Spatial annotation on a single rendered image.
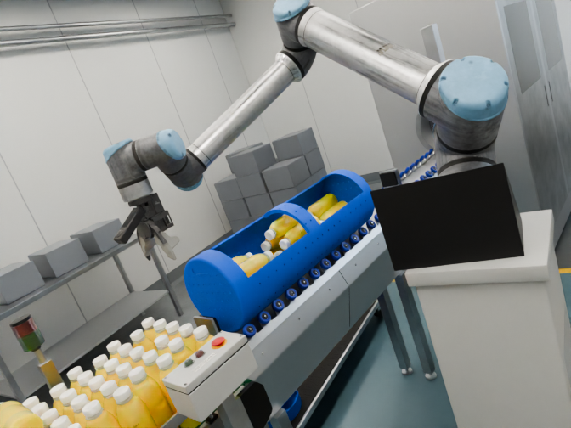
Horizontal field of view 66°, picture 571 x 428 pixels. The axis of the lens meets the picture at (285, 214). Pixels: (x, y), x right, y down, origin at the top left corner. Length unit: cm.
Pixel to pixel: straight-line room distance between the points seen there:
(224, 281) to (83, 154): 395
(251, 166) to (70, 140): 195
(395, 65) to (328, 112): 568
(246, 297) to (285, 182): 370
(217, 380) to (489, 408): 72
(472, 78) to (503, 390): 78
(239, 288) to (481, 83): 87
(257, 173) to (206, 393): 426
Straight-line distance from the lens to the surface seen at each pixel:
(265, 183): 524
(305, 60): 150
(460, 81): 111
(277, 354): 153
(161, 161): 130
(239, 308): 142
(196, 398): 110
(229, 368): 114
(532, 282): 114
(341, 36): 130
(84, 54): 563
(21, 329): 161
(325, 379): 256
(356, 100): 665
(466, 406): 140
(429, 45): 231
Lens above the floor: 161
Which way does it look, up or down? 14 degrees down
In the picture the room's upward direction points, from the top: 20 degrees counter-clockwise
